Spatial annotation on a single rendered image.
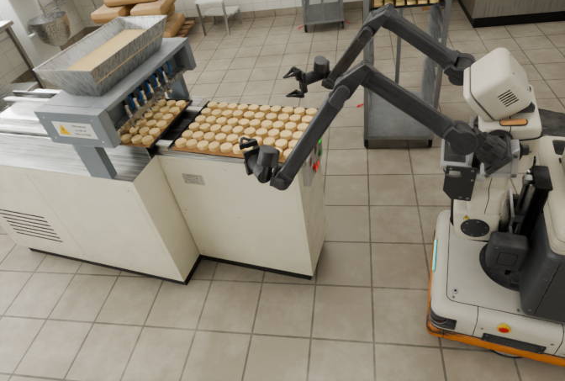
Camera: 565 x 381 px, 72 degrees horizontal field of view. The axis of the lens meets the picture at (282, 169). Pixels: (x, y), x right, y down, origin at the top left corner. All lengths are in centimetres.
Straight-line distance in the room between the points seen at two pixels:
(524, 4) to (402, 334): 385
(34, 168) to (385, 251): 187
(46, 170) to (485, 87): 187
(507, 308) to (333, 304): 80
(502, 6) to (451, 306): 371
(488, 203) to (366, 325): 87
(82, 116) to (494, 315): 182
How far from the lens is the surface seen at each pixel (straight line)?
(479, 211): 167
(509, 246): 168
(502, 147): 132
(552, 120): 353
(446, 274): 197
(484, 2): 494
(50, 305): 276
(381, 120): 308
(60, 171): 210
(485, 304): 192
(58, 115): 179
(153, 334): 232
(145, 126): 203
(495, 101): 138
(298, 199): 172
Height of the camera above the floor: 187
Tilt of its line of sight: 40 degrees down
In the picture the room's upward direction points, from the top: 10 degrees counter-clockwise
